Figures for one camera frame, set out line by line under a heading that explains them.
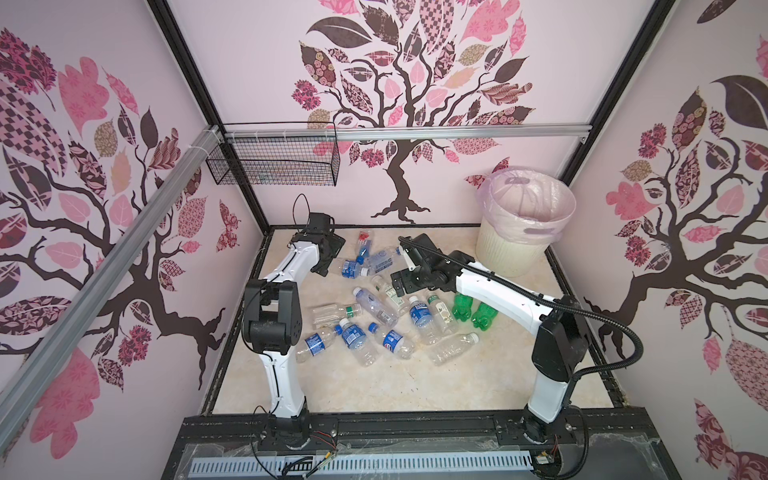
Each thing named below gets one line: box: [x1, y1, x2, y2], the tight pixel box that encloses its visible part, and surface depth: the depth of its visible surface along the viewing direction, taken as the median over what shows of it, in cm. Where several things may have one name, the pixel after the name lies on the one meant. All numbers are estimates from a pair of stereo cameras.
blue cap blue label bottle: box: [368, 322, 416, 360], surface depth 87 cm
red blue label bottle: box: [356, 230, 373, 265], surface depth 112 cm
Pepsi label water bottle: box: [296, 324, 343, 364], surface depth 86 cm
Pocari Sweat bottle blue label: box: [409, 296, 439, 346], surface depth 92 cm
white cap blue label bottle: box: [339, 318, 380, 367], surface depth 87 cm
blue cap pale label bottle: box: [367, 247, 401, 275], surface depth 106 cm
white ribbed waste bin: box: [476, 216, 551, 277], surface depth 99 cm
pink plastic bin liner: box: [474, 167, 577, 244], surface depth 97 cm
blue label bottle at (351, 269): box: [342, 260, 361, 279], surface depth 103 cm
